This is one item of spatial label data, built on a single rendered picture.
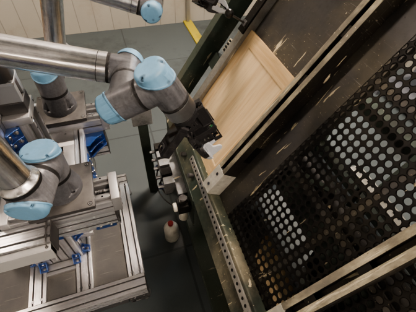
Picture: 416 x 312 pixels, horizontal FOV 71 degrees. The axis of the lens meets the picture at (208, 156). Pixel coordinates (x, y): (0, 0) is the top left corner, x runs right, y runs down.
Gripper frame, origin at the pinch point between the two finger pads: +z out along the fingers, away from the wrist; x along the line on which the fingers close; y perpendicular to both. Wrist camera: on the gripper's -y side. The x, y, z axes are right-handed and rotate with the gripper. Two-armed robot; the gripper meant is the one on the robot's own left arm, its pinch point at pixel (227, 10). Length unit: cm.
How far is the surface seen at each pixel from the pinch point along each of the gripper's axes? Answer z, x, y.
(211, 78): 9.4, 29.6, 4.0
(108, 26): 30, 33, 329
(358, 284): 6, 56, -99
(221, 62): 9.4, 20.4, 1.4
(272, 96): 11.7, 25.0, -37.1
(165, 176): 5, 84, -1
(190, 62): 8.5, 27.0, 28.1
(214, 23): 8.4, 4.5, 20.6
